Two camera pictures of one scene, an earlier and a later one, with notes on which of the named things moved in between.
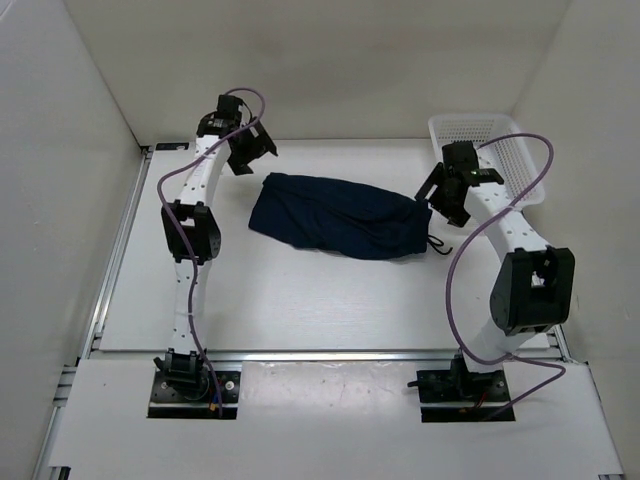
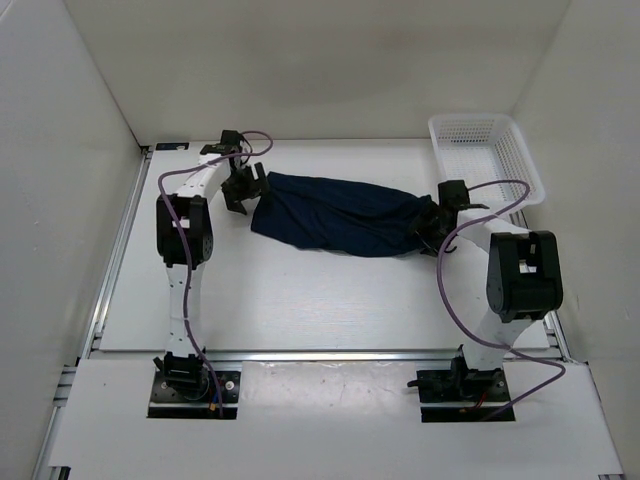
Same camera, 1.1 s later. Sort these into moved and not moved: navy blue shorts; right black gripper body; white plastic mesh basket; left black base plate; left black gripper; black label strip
Moved: left black gripper; right black gripper body
Not moved: white plastic mesh basket; navy blue shorts; black label strip; left black base plate
